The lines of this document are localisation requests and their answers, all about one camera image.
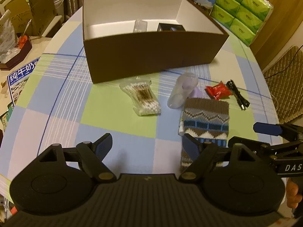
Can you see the quilted chair cushion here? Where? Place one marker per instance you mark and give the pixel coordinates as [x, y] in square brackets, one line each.
[286, 85]

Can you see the dark wooden box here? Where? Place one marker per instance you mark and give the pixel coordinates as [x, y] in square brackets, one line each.
[16, 56]

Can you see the bundle of green tissue packs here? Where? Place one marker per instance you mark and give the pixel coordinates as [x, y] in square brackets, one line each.
[241, 11]

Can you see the red snack packet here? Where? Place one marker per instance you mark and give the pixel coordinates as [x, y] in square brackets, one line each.
[219, 90]

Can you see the black product box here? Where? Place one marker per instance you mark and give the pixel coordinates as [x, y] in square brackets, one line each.
[170, 27]

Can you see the wooden door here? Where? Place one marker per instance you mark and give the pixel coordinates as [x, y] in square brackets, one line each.
[281, 16]

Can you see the metal utensil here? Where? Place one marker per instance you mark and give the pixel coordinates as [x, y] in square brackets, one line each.
[26, 28]

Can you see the knitted patterned pouch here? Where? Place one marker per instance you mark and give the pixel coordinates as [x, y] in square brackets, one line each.
[206, 113]

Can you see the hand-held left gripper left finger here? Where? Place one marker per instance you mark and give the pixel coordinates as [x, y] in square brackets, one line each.
[104, 144]

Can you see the clear printed plastic bag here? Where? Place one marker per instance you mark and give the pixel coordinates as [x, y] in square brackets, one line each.
[5, 35]

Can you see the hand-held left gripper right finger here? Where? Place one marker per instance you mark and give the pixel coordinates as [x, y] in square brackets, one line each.
[189, 146]

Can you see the small orange object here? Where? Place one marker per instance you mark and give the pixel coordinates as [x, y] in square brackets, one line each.
[23, 41]

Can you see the person's right hand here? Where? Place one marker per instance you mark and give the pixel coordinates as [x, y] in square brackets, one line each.
[293, 192]

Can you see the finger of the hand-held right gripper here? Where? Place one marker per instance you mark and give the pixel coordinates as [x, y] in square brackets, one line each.
[287, 149]
[267, 128]

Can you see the small colourful booklet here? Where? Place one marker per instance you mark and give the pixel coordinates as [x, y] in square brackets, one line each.
[6, 117]

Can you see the purple plastic piece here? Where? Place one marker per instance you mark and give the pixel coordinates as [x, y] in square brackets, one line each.
[197, 94]

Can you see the bag of cotton swabs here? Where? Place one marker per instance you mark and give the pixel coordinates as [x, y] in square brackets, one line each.
[144, 97]

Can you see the brown cardboard box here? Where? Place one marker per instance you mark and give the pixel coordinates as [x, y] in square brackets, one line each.
[142, 59]

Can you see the translucent plastic container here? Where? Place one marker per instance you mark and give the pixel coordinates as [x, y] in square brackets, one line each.
[181, 89]

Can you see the milk box on side table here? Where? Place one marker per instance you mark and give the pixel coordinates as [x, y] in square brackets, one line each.
[21, 80]

